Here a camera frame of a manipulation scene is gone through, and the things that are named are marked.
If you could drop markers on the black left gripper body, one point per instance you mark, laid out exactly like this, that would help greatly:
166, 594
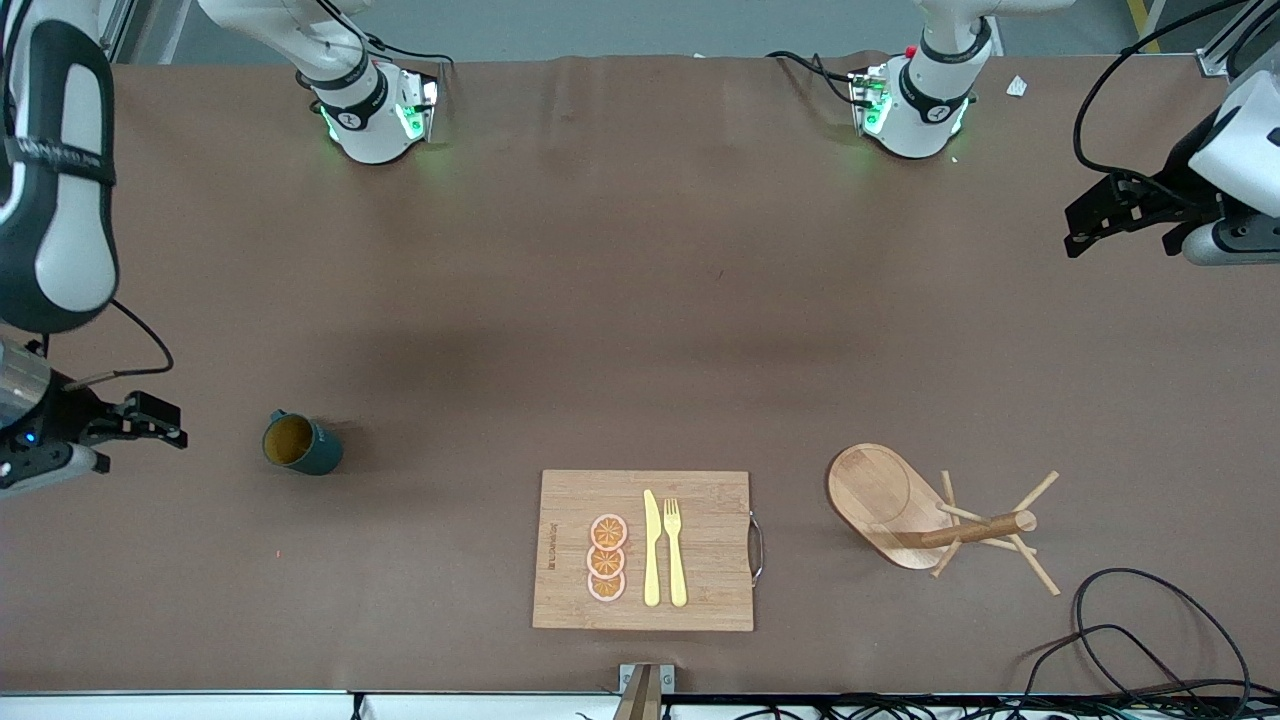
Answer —
1178, 172

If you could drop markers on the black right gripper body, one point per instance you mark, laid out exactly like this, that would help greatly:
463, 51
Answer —
62, 418

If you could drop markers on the dark green HOME cup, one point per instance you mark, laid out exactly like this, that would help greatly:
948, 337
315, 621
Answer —
320, 455

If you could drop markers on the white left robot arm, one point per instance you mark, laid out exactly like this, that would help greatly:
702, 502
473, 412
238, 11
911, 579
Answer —
930, 90

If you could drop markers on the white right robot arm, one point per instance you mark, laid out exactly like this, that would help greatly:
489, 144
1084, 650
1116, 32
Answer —
60, 250

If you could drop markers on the wooden cup rack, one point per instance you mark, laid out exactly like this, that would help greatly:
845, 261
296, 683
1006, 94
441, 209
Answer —
865, 490

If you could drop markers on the white paper scrap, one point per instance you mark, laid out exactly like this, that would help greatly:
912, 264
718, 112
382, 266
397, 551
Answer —
1017, 86

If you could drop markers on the orange slice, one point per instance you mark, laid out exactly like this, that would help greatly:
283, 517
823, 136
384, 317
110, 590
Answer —
608, 530

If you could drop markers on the bamboo cutting board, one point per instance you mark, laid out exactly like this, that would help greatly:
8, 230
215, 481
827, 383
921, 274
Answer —
710, 520

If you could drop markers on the yellow plastic knife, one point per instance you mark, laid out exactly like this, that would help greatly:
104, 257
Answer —
652, 560

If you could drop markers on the yellow plastic fork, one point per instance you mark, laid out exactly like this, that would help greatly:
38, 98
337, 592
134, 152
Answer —
677, 570

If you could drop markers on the aluminium frame post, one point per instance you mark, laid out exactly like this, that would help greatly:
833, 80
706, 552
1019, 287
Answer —
1215, 60
125, 25

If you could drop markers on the white table edge rail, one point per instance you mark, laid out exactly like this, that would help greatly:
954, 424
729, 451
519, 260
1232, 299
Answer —
200, 707

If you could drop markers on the metal table bracket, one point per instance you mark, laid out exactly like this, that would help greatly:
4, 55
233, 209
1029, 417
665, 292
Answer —
645, 690

